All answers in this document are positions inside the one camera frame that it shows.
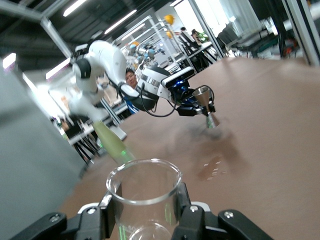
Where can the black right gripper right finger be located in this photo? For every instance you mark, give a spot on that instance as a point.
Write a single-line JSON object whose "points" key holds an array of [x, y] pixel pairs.
{"points": [[212, 227]]}

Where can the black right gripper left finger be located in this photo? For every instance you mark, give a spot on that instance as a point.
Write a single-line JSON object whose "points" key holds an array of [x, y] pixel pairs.
{"points": [[82, 225]]}

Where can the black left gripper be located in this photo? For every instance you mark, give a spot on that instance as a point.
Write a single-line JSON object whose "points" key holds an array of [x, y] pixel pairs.
{"points": [[185, 100]]}

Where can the steel double jigger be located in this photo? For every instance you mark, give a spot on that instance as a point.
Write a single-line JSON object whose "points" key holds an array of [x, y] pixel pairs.
{"points": [[203, 96]]}

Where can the clear glass beaker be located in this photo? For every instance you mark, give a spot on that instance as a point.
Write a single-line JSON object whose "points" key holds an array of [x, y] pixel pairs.
{"points": [[145, 200]]}

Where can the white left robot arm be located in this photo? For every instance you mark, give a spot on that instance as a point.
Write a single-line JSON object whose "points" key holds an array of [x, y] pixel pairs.
{"points": [[107, 60]]}

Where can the brown table mat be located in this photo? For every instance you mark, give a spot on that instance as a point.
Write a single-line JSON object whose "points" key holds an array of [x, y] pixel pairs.
{"points": [[262, 125]]}

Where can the spilled liquid stain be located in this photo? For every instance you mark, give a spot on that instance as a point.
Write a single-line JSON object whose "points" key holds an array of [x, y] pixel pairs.
{"points": [[212, 168]]}

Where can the person in blue jacket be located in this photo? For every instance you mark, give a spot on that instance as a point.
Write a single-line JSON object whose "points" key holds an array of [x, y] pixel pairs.
{"points": [[131, 80]]}

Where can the yellow hanging helmet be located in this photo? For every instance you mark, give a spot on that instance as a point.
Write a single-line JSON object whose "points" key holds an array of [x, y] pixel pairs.
{"points": [[169, 19]]}

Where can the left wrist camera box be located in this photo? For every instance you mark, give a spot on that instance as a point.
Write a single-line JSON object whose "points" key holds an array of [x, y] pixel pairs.
{"points": [[178, 76]]}

